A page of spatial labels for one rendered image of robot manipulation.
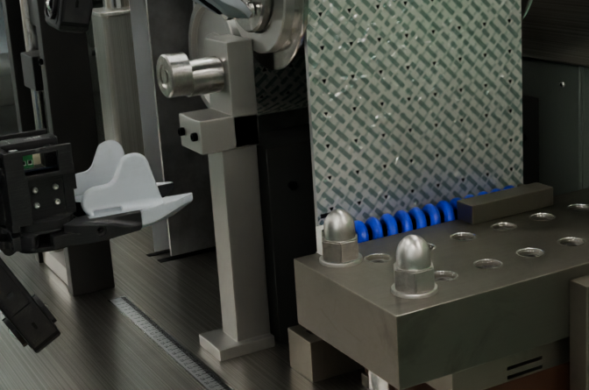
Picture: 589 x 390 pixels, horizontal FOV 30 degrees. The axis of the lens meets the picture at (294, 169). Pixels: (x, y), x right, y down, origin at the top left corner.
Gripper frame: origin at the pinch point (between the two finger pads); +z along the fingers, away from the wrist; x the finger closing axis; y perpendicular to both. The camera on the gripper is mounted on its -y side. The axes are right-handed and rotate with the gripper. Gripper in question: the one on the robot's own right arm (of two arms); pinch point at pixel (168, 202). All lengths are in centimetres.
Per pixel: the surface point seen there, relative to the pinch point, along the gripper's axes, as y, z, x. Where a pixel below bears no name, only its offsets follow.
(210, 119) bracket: 4.7, 7.5, 7.2
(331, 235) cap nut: -3.3, 11.2, -7.6
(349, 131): 3.2, 17.7, -0.2
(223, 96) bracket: 6.3, 9.6, 8.6
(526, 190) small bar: -4.2, 33.4, -5.5
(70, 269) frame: -15.6, -0.1, 33.2
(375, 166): -0.5, 20.3, -0.1
